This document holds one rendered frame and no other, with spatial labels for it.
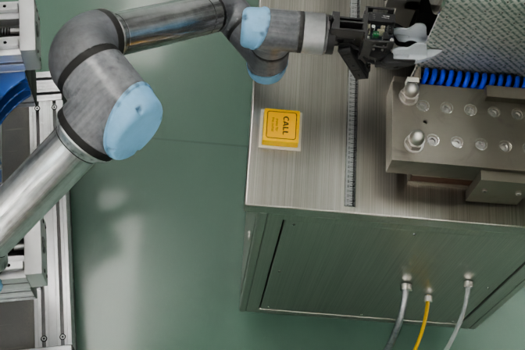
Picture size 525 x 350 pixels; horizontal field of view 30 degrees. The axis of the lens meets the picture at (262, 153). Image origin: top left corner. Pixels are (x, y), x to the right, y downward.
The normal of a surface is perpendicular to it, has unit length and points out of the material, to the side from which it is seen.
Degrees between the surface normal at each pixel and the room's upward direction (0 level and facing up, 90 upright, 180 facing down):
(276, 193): 0
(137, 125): 86
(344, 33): 90
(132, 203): 0
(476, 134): 0
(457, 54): 90
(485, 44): 90
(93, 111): 35
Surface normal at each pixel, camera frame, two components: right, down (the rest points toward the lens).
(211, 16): 0.77, 0.07
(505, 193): -0.06, 0.91
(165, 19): 0.69, -0.26
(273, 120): 0.07, -0.40
